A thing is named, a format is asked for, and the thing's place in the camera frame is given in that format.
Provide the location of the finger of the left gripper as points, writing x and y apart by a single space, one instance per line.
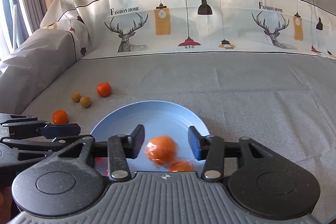
10 144
25 127

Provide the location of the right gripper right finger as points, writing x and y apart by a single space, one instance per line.
214 150

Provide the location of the person's left hand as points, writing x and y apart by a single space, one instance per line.
5 205

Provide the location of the orange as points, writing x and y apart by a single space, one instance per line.
161 150

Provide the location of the light blue plate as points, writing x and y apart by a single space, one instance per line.
158 118

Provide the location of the yellow-brown longan fruit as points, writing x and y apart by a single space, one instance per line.
85 101
75 97

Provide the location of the bare orange tangerine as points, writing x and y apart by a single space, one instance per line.
104 89

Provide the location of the red plum left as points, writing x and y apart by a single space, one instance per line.
101 162

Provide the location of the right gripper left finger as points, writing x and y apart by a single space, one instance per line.
78 157

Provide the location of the grey printed sofa cover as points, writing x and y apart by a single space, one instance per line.
261 68

